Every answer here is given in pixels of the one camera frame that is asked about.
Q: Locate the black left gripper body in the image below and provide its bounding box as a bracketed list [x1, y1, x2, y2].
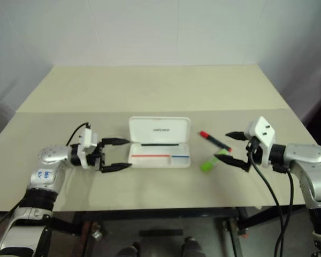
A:
[86, 139, 107, 172]

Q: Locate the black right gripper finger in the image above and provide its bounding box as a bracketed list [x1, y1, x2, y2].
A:
[213, 154, 250, 172]
[224, 131, 247, 141]

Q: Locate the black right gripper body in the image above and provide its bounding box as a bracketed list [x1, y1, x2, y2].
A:
[245, 135, 262, 164]

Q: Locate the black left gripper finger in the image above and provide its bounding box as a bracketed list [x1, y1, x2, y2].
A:
[101, 137, 132, 147]
[101, 162, 133, 173]

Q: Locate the red and black marker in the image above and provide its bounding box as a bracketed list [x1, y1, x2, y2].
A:
[199, 130, 232, 153]

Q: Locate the green marker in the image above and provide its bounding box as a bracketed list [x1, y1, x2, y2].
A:
[200, 149, 230, 172]

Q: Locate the white plastic case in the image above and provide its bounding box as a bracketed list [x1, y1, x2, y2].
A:
[127, 116, 192, 169]

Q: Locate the thin black pen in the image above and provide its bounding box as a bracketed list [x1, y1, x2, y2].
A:
[141, 142, 180, 147]

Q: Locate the dark rounded shape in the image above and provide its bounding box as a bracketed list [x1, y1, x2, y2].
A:
[117, 240, 140, 257]
[181, 236, 204, 257]

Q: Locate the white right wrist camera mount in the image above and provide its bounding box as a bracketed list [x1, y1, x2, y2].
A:
[243, 116, 277, 168]

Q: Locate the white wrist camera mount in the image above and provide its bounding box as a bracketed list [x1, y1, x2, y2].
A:
[243, 116, 277, 168]
[79, 128, 99, 169]

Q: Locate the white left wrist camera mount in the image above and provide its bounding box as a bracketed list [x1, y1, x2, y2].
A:
[79, 128, 99, 169]

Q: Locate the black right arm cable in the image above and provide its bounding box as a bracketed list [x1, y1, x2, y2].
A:
[246, 138, 295, 257]

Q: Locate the black metal table frame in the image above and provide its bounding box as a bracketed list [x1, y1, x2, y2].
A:
[50, 205, 311, 257]

